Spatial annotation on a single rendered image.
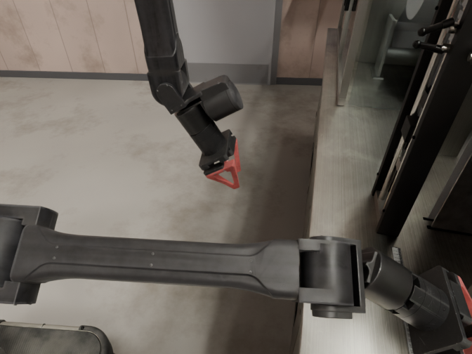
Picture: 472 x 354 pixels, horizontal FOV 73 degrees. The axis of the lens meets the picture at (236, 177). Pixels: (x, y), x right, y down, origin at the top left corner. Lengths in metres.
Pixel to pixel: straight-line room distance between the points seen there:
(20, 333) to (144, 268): 1.28
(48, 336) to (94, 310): 0.34
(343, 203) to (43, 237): 0.72
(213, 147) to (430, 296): 0.43
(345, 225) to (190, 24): 3.17
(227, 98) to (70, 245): 0.35
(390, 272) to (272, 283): 0.14
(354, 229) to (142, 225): 1.52
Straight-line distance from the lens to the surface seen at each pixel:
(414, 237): 0.90
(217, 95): 0.60
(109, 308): 1.82
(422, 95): 0.78
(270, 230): 2.02
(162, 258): 0.37
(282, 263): 0.36
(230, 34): 3.71
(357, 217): 0.89
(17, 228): 0.45
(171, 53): 0.58
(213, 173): 0.66
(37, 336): 1.59
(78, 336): 1.52
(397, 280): 0.42
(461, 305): 0.49
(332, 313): 0.38
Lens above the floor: 1.50
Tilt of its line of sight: 39 degrees down
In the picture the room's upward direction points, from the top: straight up
